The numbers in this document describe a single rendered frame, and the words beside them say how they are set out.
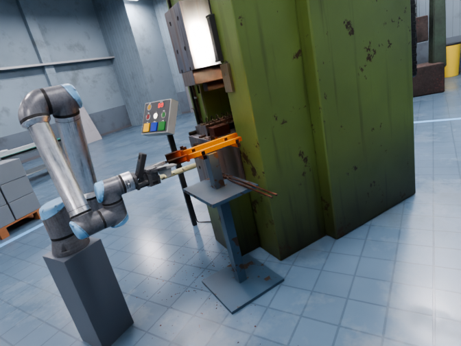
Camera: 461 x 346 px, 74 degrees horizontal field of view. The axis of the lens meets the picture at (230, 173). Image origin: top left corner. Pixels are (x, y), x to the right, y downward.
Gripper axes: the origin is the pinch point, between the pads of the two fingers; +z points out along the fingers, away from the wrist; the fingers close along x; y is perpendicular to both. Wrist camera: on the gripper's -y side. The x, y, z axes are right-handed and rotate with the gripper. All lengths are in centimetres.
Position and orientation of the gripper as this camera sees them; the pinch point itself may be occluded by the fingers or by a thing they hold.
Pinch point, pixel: (171, 162)
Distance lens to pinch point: 154.1
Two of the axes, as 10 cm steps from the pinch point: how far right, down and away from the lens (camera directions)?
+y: 2.1, 9.3, 3.1
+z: 8.2, -3.3, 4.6
